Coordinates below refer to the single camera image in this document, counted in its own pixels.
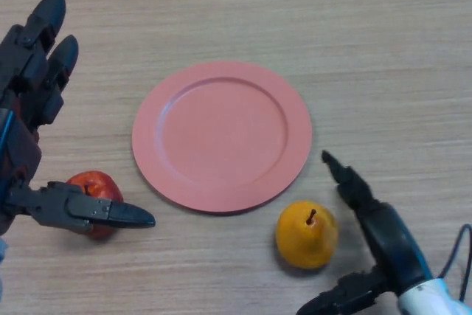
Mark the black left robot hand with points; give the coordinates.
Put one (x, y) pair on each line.
(20, 145)

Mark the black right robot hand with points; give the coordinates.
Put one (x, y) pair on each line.
(391, 241)

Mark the yellow pear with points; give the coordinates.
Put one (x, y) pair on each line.
(306, 241)

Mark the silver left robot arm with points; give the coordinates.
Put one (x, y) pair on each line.
(1, 248)

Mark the pink round plate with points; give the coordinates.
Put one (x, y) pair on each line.
(221, 138)

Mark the red apple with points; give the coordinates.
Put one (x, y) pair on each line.
(101, 186)

